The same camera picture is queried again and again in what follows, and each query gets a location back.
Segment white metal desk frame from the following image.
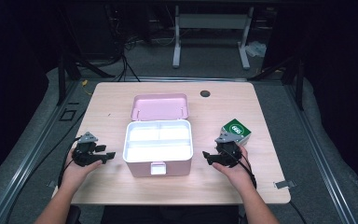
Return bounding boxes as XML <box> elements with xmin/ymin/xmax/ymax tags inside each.
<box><xmin>172</xmin><ymin>5</ymin><xmax>255</xmax><ymax>70</ymax></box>

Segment green cardboard box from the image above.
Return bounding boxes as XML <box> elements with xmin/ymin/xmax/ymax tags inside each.
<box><xmin>220</xmin><ymin>118</ymin><xmax>253</xmax><ymax>147</ymax></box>

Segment black metal stand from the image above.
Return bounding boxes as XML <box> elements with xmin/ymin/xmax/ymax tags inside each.
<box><xmin>57</xmin><ymin>53</ymin><xmax>117</xmax><ymax>106</ymax></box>
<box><xmin>251</xmin><ymin>55</ymin><xmax>306</xmax><ymax>111</ymax></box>

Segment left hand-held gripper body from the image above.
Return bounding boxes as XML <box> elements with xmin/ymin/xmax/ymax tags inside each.
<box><xmin>71</xmin><ymin>131</ymin><xmax>103</xmax><ymax>168</ymax></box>

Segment bundle of black cables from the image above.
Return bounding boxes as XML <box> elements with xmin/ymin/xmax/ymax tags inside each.
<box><xmin>104</xmin><ymin>29</ymin><xmax>142</xmax><ymax>83</ymax></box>

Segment yellow tag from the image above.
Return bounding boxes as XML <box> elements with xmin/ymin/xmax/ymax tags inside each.
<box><xmin>80</xmin><ymin>79</ymin><xmax>93</xmax><ymax>96</ymax></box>

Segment pink storage box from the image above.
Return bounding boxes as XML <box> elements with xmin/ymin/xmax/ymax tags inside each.
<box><xmin>121</xmin><ymin>92</ymin><xmax>194</xmax><ymax>178</ymax></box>

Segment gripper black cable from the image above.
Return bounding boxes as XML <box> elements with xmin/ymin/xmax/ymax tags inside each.
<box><xmin>222</xmin><ymin>147</ymin><xmax>308</xmax><ymax>224</ymax></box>
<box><xmin>57</xmin><ymin>135</ymin><xmax>82</xmax><ymax>189</ymax></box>

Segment white divided tray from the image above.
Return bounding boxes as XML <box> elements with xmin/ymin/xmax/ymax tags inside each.
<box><xmin>123</xmin><ymin>119</ymin><xmax>194</xmax><ymax>163</ymax></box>

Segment clear plastic bag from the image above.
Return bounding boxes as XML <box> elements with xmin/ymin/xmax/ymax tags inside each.
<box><xmin>244</xmin><ymin>40</ymin><xmax>268</xmax><ymax>58</ymax></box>

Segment person's left hand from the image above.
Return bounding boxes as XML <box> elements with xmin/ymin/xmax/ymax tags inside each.
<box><xmin>62</xmin><ymin>147</ymin><xmax>103</xmax><ymax>188</ymax></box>

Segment black floor cable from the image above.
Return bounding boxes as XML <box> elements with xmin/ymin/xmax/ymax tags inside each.
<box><xmin>5</xmin><ymin>109</ymin><xmax>88</xmax><ymax>224</ymax></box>

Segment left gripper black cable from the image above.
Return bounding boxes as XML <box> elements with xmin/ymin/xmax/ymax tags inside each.
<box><xmin>57</xmin><ymin>135</ymin><xmax>82</xmax><ymax>189</ymax></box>

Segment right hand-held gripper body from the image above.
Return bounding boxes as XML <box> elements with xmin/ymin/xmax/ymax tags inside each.
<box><xmin>213</xmin><ymin>130</ymin><xmax>245</xmax><ymax>169</ymax></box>

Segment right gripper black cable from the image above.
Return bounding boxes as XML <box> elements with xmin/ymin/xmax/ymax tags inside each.
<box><xmin>222</xmin><ymin>147</ymin><xmax>308</xmax><ymax>224</ymax></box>

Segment person's right hand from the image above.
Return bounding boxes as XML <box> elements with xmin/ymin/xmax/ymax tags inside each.
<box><xmin>212</xmin><ymin>144</ymin><xmax>256</xmax><ymax>191</ymax></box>

